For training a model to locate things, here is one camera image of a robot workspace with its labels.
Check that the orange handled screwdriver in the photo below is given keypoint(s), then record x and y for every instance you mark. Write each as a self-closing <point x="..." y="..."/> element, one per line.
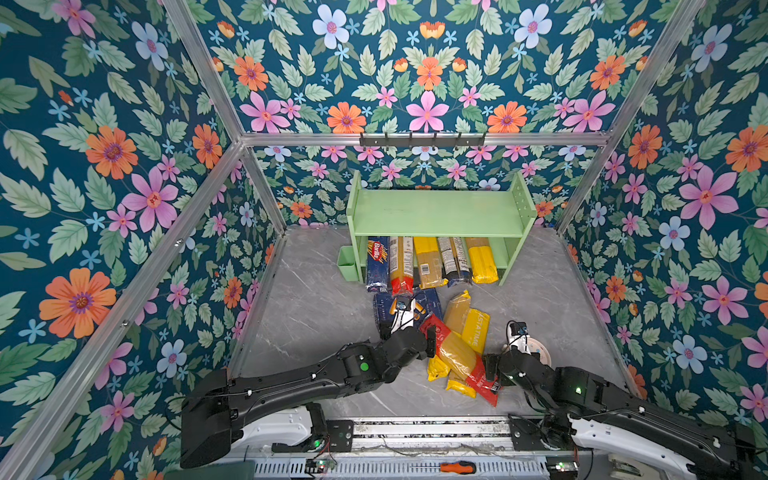
<point x="459" y="467"/>

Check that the yellow Pasta Time bag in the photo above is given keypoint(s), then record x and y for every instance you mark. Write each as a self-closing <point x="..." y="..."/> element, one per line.
<point x="470" y="323"/>
<point x="437" y="369"/>

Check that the red-ended spaghetti bag white label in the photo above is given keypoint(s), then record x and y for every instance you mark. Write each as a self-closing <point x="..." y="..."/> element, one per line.
<point x="401" y="265"/>

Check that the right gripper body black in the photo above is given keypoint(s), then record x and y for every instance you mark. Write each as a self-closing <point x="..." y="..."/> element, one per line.
<point x="498" y="380"/>

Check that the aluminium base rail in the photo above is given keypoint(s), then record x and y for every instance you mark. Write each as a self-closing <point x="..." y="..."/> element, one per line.
<point x="501" y="435"/>

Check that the yellow-banded spaghetti bag barcode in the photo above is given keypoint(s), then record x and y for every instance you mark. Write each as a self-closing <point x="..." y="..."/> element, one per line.
<point x="483" y="266"/>

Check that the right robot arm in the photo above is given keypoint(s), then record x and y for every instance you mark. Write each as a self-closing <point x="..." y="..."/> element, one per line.
<point x="582" y="409"/>

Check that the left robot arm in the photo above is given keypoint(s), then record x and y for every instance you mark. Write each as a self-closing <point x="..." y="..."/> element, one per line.
<point x="215" y="413"/>

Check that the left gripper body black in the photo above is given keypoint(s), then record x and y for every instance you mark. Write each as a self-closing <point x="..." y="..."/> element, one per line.
<point x="430" y="350"/>

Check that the yellow spaghetti bag long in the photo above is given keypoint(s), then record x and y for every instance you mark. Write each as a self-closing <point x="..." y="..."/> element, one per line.
<point x="429" y="262"/>

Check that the metal hook rail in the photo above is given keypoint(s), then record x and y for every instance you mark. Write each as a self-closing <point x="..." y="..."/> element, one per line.
<point x="439" y="140"/>

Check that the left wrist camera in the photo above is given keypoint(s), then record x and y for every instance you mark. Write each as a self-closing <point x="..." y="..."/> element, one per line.
<point x="402" y="315"/>

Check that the blue Barilla rigatoni box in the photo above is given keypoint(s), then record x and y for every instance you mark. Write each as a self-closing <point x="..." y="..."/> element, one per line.
<point x="423" y="302"/>

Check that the blue Barilla spaghetti box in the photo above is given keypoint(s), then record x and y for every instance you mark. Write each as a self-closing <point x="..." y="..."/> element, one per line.
<point x="377" y="264"/>

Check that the green two-tier shelf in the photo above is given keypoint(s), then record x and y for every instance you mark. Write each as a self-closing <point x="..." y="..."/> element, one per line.
<point x="505" y="218"/>

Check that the red spaghetti bag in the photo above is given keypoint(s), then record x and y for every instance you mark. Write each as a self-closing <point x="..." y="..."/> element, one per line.
<point x="461" y="359"/>

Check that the clear spaghetti bag blue end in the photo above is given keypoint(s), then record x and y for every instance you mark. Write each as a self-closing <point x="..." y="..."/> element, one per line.
<point x="455" y="262"/>

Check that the cream analog alarm clock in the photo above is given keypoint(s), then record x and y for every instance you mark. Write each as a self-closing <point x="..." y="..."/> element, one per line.
<point x="539" y="350"/>

